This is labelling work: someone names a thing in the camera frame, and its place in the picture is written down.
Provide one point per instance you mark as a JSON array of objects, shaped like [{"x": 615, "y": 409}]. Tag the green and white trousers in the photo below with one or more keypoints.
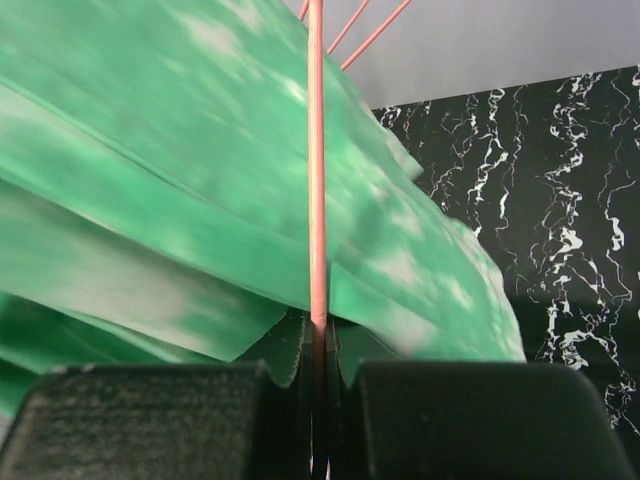
[{"x": 154, "y": 197}]

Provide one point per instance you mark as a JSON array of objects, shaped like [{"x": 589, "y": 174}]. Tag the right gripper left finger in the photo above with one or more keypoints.
[{"x": 245, "y": 420}]

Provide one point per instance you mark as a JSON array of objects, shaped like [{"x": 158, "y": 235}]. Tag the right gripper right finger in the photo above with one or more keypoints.
[{"x": 411, "y": 419}]

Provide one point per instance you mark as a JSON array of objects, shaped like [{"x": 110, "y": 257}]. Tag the pink wire hanger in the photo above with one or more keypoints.
[
  {"x": 355, "y": 41},
  {"x": 312, "y": 11}
]

